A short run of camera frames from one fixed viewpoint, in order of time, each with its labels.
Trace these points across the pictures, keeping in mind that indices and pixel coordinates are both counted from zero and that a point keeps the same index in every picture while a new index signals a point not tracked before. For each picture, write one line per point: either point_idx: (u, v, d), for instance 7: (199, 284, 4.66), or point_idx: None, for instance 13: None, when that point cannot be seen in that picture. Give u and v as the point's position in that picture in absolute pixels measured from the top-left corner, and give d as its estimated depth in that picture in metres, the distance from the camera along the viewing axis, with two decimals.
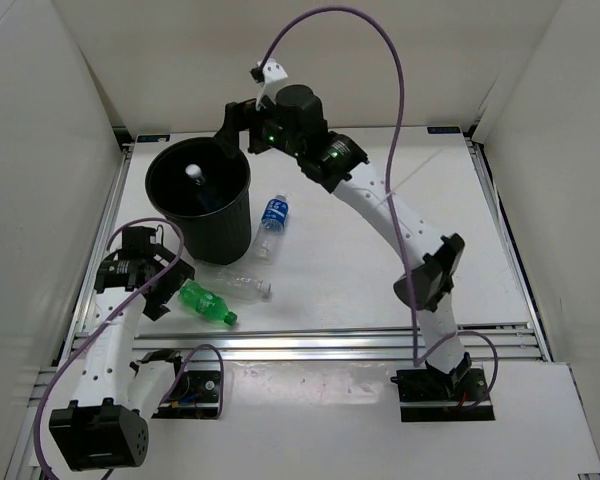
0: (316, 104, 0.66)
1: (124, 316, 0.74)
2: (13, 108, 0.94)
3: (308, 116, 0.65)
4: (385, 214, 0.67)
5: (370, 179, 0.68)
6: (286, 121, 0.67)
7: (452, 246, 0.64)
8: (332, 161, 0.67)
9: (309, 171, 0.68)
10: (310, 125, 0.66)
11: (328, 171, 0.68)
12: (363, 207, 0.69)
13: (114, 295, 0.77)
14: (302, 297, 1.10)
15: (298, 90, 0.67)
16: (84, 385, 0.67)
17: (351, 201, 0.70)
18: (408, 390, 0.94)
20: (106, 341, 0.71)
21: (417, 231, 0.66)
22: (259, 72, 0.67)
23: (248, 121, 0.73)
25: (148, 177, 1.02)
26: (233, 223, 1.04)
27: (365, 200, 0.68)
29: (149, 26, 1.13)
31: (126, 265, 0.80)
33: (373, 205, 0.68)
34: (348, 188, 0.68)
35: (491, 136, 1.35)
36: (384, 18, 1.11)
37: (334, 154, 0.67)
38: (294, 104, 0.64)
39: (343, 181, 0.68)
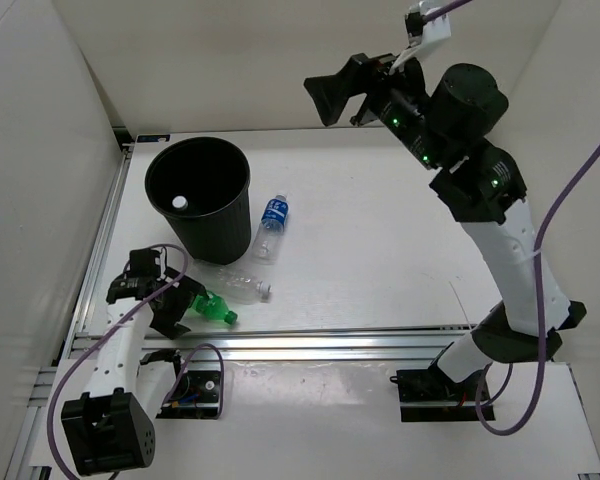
0: (494, 106, 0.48)
1: (135, 321, 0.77)
2: (14, 108, 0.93)
3: (482, 123, 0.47)
4: (529, 273, 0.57)
5: (522, 225, 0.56)
6: (444, 119, 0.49)
7: (574, 317, 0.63)
8: (490, 191, 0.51)
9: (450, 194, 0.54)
10: (475, 136, 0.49)
11: (478, 201, 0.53)
12: (503, 255, 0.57)
13: (124, 303, 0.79)
14: (302, 297, 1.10)
15: (476, 80, 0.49)
16: (95, 379, 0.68)
17: (489, 243, 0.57)
18: (408, 390, 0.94)
20: (117, 341, 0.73)
21: (553, 298, 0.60)
22: (417, 22, 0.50)
23: (371, 86, 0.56)
25: (148, 176, 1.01)
26: (234, 223, 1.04)
27: (510, 250, 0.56)
29: (151, 26, 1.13)
31: (136, 280, 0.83)
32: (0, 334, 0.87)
33: (516, 259, 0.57)
34: (499, 231, 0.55)
35: (490, 137, 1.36)
36: (385, 20, 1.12)
37: (492, 182, 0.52)
38: (472, 103, 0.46)
39: (495, 221, 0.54)
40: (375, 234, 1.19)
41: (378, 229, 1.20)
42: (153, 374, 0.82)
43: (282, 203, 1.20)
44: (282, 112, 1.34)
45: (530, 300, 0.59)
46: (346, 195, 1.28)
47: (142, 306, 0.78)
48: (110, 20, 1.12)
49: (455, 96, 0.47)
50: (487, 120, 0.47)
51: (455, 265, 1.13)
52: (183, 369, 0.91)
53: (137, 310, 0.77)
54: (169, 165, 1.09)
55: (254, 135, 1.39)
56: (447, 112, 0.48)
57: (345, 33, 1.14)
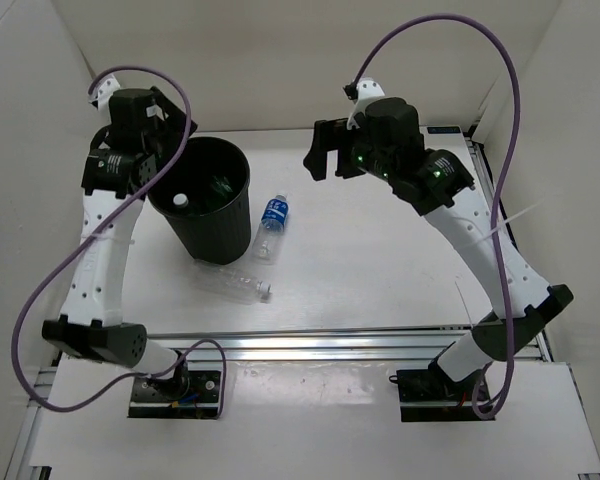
0: (411, 115, 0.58)
1: (115, 231, 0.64)
2: (13, 108, 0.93)
3: (401, 125, 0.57)
4: (491, 253, 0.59)
5: (475, 207, 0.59)
6: (377, 135, 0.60)
7: (560, 301, 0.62)
8: (432, 180, 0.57)
9: (403, 191, 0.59)
10: (403, 137, 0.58)
11: (425, 193, 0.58)
12: (462, 239, 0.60)
13: (102, 201, 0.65)
14: (301, 297, 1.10)
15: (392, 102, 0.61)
16: (73, 299, 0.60)
17: (448, 226, 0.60)
18: (408, 390, 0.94)
20: (94, 256, 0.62)
21: (521, 277, 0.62)
22: (352, 88, 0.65)
23: (336, 139, 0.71)
25: None
26: (233, 222, 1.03)
27: (466, 232, 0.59)
29: (150, 25, 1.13)
31: (116, 160, 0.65)
32: (0, 334, 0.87)
33: (474, 239, 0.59)
34: (450, 214, 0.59)
35: (491, 137, 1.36)
36: (385, 19, 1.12)
37: (436, 173, 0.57)
38: (385, 113, 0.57)
39: (444, 207, 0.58)
40: (375, 235, 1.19)
41: (378, 229, 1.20)
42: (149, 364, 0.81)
43: (282, 203, 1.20)
44: (282, 112, 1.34)
45: (494, 278, 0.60)
46: (347, 194, 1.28)
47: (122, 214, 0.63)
48: (109, 20, 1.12)
49: (375, 114, 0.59)
50: (403, 122, 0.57)
51: (455, 264, 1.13)
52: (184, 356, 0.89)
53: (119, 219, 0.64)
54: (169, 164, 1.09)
55: (254, 135, 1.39)
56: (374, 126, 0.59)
57: (344, 34, 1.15)
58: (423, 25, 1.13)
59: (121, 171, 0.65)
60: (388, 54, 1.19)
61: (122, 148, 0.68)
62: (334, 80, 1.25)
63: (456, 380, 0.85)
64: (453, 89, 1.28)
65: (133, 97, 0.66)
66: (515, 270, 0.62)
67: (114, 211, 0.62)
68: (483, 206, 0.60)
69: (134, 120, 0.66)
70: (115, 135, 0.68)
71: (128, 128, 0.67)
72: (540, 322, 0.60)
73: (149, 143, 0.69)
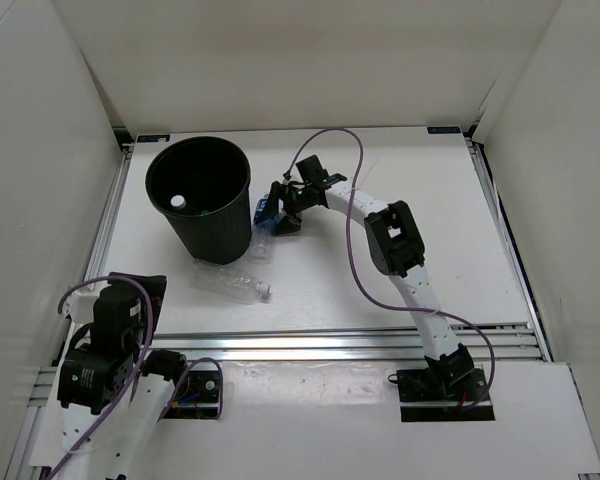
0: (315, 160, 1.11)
1: (92, 442, 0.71)
2: (14, 109, 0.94)
3: (308, 163, 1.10)
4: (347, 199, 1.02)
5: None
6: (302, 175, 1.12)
7: (395, 208, 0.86)
8: (321, 182, 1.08)
9: (311, 197, 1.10)
10: (310, 170, 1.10)
11: (320, 193, 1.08)
12: (340, 203, 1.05)
13: (81, 415, 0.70)
14: (301, 297, 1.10)
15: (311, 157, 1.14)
16: None
17: (335, 201, 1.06)
18: (408, 390, 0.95)
20: (75, 467, 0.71)
21: (369, 203, 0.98)
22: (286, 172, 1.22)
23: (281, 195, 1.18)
25: (148, 178, 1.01)
26: (234, 222, 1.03)
27: (339, 197, 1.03)
29: (150, 26, 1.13)
31: (90, 374, 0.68)
32: (0, 334, 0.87)
33: (342, 198, 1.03)
34: (329, 192, 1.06)
35: (491, 137, 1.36)
36: (385, 19, 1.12)
37: (323, 180, 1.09)
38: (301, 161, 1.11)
39: (326, 189, 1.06)
40: None
41: None
42: (150, 399, 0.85)
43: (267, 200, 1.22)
44: (282, 112, 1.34)
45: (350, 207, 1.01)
46: None
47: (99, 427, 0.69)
48: (110, 20, 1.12)
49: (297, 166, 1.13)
50: (309, 163, 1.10)
51: (455, 265, 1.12)
52: (188, 368, 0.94)
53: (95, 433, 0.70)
54: (170, 164, 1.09)
55: (254, 134, 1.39)
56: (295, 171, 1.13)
57: (344, 33, 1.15)
58: (423, 25, 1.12)
59: (94, 385, 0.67)
60: (389, 54, 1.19)
61: (97, 351, 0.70)
62: (333, 80, 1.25)
63: (438, 360, 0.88)
64: (453, 89, 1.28)
65: (116, 304, 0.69)
66: (365, 202, 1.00)
67: (88, 434, 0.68)
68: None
69: (115, 323, 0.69)
70: (94, 338, 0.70)
71: (107, 333, 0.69)
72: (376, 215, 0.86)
73: (128, 343, 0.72)
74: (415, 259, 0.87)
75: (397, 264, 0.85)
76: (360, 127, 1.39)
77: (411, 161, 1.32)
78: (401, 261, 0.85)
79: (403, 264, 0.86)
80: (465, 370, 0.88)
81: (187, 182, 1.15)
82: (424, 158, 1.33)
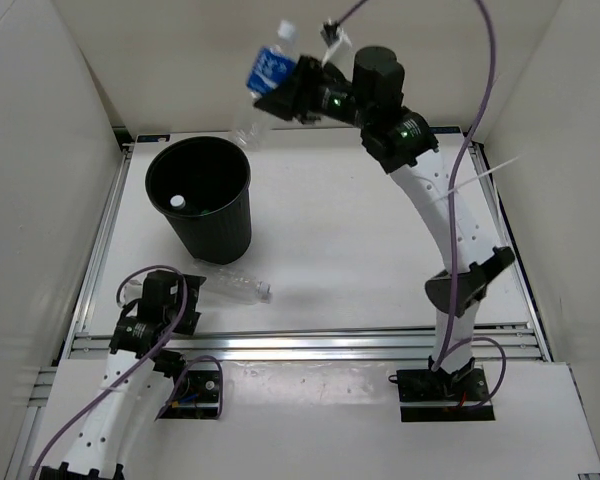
0: (397, 74, 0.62)
1: (128, 385, 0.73)
2: (13, 109, 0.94)
3: (386, 84, 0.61)
4: (445, 212, 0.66)
5: (436, 169, 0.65)
6: (363, 87, 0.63)
7: (501, 261, 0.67)
8: (398, 138, 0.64)
9: (371, 144, 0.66)
10: (381, 97, 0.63)
11: (387, 145, 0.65)
12: (421, 196, 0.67)
13: (123, 360, 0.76)
14: (302, 297, 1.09)
15: (382, 53, 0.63)
16: (77, 449, 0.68)
17: (406, 182, 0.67)
18: (408, 390, 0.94)
20: (106, 409, 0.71)
21: (470, 236, 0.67)
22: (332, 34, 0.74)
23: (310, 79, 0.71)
25: (148, 177, 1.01)
26: (234, 223, 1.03)
27: (426, 191, 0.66)
29: (149, 26, 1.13)
31: (142, 328, 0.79)
32: (0, 334, 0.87)
33: (432, 199, 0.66)
34: (411, 172, 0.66)
35: (491, 136, 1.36)
36: (385, 19, 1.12)
37: (402, 132, 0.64)
38: (374, 68, 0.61)
39: (406, 166, 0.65)
40: (372, 235, 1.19)
41: (379, 229, 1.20)
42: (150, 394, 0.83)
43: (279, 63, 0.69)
44: None
45: (440, 224, 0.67)
46: (346, 194, 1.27)
47: (138, 367, 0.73)
48: (109, 20, 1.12)
49: (364, 66, 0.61)
50: (389, 84, 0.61)
51: None
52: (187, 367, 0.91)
53: (132, 373, 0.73)
54: (170, 164, 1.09)
55: (254, 134, 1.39)
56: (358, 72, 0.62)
57: (344, 34, 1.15)
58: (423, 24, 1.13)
59: (144, 336, 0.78)
60: None
61: (145, 317, 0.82)
62: None
63: (450, 374, 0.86)
64: (453, 89, 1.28)
65: (162, 278, 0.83)
66: (465, 229, 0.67)
67: (130, 369, 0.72)
68: (441, 196, 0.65)
69: (160, 295, 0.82)
70: (142, 308, 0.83)
71: (153, 302, 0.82)
72: (483, 277, 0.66)
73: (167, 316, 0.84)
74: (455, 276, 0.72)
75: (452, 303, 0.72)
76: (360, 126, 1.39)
77: None
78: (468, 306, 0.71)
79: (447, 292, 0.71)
80: (467, 371, 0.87)
81: (190, 178, 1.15)
82: None
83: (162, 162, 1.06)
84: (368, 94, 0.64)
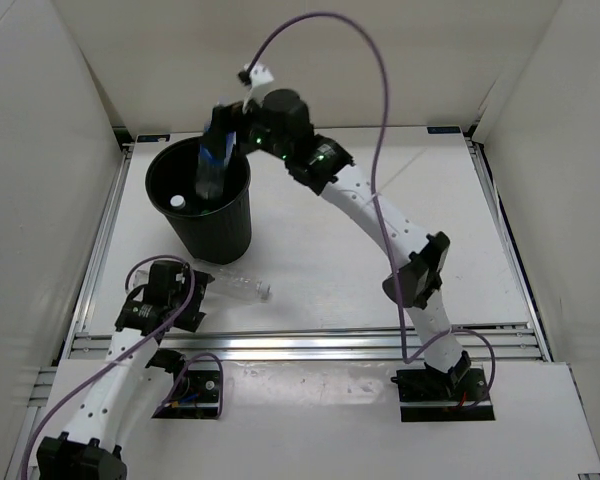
0: (303, 109, 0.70)
1: (133, 361, 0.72)
2: (13, 109, 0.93)
3: (295, 120, 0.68)
4: (373, 215, 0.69)
5: (357, 180, 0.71)
6: (275, 124, 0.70)
7: (438, 245, 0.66)
8: (318, 162, 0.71)
9: (297, 173, 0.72)
10: (295, 131, 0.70)
11: (310, 171, 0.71)
12: (351, 208, 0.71)
13: (129, 336, 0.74)
14: (301, 297, 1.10)
15: (285, 94, 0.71)
16: (77, 420, 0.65)
17: (337, 200, 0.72)
18: (408, 390, 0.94)
20: (110, 381, 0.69)
21: (403, 230, 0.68)
22: (245, 76, 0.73)
23: (233, 122, 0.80)
25: (148, 177, 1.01)
26: (234, 223, 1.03)
27: (352, 201, 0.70)
29: (149, 25, 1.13)
31: (149, 309, 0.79)
32: (0, 334, 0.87)
33: (359, 206, 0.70)
34: (335, 189, 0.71)
35: (491, 136, 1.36)
36: (385, 20, 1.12)
37: (319, 156, 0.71)
38: (282, 109, 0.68)
39: (329, 183, 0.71)
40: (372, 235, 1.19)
41: None
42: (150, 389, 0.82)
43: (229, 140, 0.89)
44: None
45: (375, 231, 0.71)
46: None
47: (144, 343, 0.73)
48: (110, 20, 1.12)
49: (272, 109, 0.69)
50: (297, 122, 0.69)
51: (455, 265, 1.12)
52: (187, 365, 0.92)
53: (138, 349, 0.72)
54: (170, 163, 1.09)
55: None
56: (272, 115, 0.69)
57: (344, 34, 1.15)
58: (423, 24, 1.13)
59: (150, 316, 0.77)
60: (388, 54, 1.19)
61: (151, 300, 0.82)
62: (333, 80, 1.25)
63: (447, 373, 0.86)
64: (453, 89, 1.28)
65: (169, 264, 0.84)
66: (396, 225, 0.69)
67: (137, 343, 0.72)
68: (366, 200, 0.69)
69: (166, 279, 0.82)
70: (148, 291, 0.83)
71: (159, 285, 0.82)
72: (423, 264, 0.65)
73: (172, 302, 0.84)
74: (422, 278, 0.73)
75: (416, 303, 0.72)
76: (360, 126, 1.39)
77: (411, 160, 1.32)
78: (421, 297, 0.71)
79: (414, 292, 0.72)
80: (464, 369, 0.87)
81: (190, 177, 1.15)
82: (424, 158, 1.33)
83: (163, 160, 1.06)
84: (281, 131, 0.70)
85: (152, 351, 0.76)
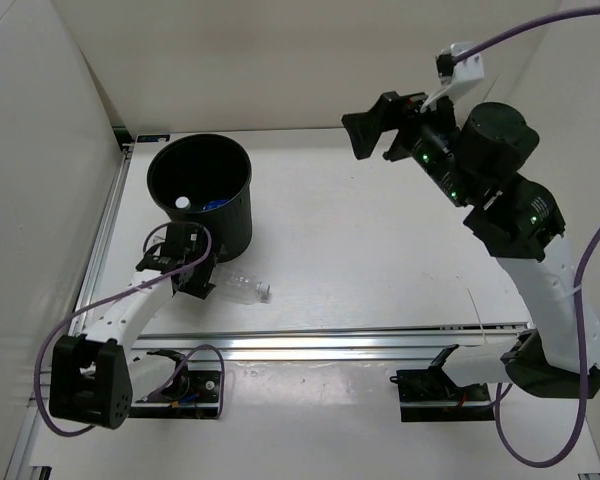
0: (528, 141, 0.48)
1: (152, 291, 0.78)
2: (13, 109, 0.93)
3: (514, 157, 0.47)
4: (568, 311, 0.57)
5: (562, 260, 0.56)
6: (473, 157, 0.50)
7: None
8: (526, 224, 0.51)
9: (489, 228, 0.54)
10: (505, 172, 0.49)
11: (515, 236, 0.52)
12: (542, 291, 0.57)
13: (148, 275, 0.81)
14: (302, 297, 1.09)
15: (503, 113, 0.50)
16: (97, 325, 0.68)
17: (525, 277, 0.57)
18: (408, 390, 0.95)
20: (130, 302, 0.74)
21: (589, 333, 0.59)
22: (448, 63, 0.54)
23: (400, 122, 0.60)
25: (150, 173, 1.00)
26: (236, 221, 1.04)
27: (551, 287, 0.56)
29: (149, 25, 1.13)
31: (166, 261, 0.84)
32: None
33: (556, 296, 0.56)
34: (541, 268, 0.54)
35: None
36: (385, 20, 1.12)
37: (531, 218, 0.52)
38: (499, 139, 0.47)
39: (534, 259, 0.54)
40: (373, 236, 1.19)
41: (379, 230, 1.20)
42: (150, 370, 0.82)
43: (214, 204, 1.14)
44: (282, 111, 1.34)
45: (562, 327, 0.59)
46: (346, 195, 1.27)
47: (163, 278, 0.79)
48: (109, 19, 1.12)
49: (484, 135, 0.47)
50: (518, 157, 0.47)
51: (455, 265, 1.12)
52: (184, 361, 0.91)
53: (158, 281, 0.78)
54: (172, 159, 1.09)
55: (255, 134, 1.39)
56: (476, 148, 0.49)
57: (344, 35, 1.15)
58: (423, 25, 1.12)
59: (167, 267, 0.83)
60: (388, 55, 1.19)
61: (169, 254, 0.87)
62: (334, 80, 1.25)
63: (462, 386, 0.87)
64: None
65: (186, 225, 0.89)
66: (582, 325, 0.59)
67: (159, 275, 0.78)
68: (567, 293, 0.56)
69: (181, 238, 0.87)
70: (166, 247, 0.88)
71: (176, 243, 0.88)
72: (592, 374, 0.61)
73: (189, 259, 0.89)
74: (534, 355, 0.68)
75: (536, 385, 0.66)
76: None
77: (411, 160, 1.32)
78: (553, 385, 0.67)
79: (528, 374, 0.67)
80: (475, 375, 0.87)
81: (193, 172, 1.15)
82: None
83: (166, 154, 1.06)
84: (480, 167, 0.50)
85: (165, 293, 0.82)
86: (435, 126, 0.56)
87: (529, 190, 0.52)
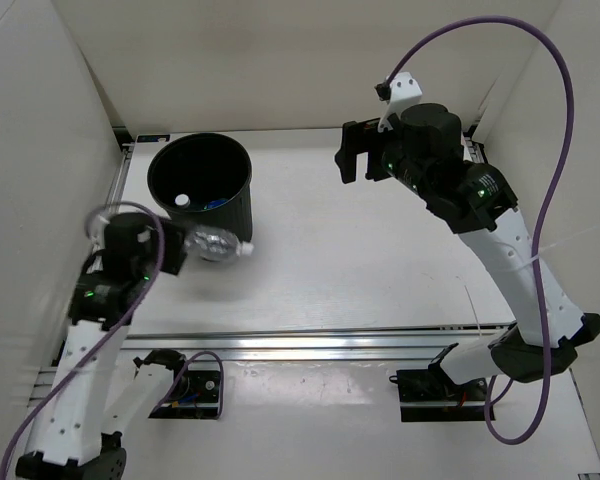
0: (454, 125, 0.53)
1: (97, 362, 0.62)
2: (13, 109, 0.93)
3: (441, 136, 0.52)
4: (528, 282, 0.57)
5: (517, 232, 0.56)
6: (413, 144, 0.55)
7: (590, 330, 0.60)
8: (474, 199, 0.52)
9: (441, 208, 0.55)
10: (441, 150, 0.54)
11: (465, 211, 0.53)
12: (499, 262, 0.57)
13: (86, 334, 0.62)
14: (302, 297, 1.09)
15: (434, 109, 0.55)
16: (49, 436, 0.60)
17: (482, 250, 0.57)
18: (408, 390, 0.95)
20: (76, 389, 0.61)
21: (558, 307, 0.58)
22: (385, 88, 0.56)
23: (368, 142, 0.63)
25: (151, 169, 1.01)
26: (236, 220, 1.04)
27: (506, 258, 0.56)
29: (148, 25, 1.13)
31: (105, 287, 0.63)
32: None
33: (513, 265, 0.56)
34: (491, 238, 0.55)
35: (491, 136, 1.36)
36: (384, 20, 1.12)
37: (479, 192, 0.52)
38: (426, 124, 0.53)
39: (485, 231, 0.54)
40: (373, 235, 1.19)
41: (380, 229, 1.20)
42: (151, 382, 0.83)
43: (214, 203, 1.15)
44: (282, 111, 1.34)
45: (528, 302, 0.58)
46: (347, 194, 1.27)
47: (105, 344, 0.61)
48: (109, 19, 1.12)
49: (412, 124, 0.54)
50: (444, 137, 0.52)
51: (456, 265, 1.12)
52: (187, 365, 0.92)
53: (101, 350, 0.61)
54: (174, 157, 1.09)
55: (255, 134, 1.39)
56: (409, 137, 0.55)
57: (344, 35, 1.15)
58: (423, 24, 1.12)
59: (107, 301, 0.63)
60: (388, 55, 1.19)
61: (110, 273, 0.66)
62: (334, 80, 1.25)
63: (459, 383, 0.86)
64: (454, 89, 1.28)
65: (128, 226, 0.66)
66: (551, 300, 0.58)
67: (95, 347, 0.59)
68: (525, 264, 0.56)
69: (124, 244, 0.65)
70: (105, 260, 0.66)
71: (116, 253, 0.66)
72: (573, 352, 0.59)
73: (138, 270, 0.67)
74: (517, 340, 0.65)
75: (521, 376, 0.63)
76: None
77: None
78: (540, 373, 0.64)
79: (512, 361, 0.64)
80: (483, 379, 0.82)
81: (194, 172, 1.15)
82: None
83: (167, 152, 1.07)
84: (420, 155, 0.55)
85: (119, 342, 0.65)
86: (394, 138, 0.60)
87: (475, 170, 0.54)
